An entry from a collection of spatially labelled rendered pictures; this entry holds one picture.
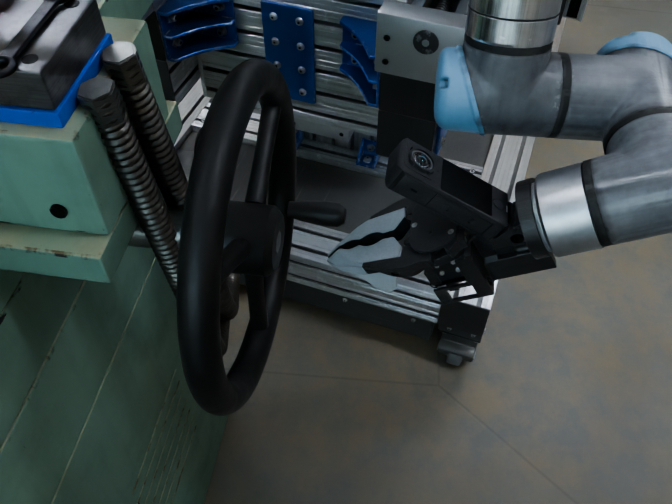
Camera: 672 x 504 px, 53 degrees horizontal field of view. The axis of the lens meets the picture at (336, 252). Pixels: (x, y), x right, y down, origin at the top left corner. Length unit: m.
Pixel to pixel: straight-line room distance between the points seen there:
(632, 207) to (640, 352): 1.02
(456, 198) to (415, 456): 0.84
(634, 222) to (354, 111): 0.69
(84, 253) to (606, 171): 0.40
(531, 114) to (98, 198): 0.36
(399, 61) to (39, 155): 0.57
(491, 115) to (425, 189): 0.09
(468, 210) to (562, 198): 0.08
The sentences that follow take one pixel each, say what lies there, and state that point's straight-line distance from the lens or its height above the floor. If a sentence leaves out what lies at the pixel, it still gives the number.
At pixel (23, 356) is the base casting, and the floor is 0.75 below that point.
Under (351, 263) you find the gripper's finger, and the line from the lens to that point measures 0.64.
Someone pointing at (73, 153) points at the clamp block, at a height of 0.95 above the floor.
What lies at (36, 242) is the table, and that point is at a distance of 0.52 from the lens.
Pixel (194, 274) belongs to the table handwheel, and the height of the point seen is 0.90.
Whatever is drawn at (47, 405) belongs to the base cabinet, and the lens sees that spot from 0.68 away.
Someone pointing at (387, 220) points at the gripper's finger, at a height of 0.75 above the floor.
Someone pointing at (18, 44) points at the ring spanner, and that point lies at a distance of 0.46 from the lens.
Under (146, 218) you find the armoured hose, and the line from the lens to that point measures 0.53.
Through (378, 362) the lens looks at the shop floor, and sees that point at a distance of 1.43.
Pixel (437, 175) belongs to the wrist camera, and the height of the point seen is 0.84.
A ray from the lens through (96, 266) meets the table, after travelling 0.50.
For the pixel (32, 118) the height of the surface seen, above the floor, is 0.97.
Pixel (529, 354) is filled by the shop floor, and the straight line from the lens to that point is 1.49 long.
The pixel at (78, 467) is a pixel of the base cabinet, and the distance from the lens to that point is 0.76.
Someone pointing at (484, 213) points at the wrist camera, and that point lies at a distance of 0.58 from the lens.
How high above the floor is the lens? 1.23
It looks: 50 degrees down
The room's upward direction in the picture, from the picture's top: straight up
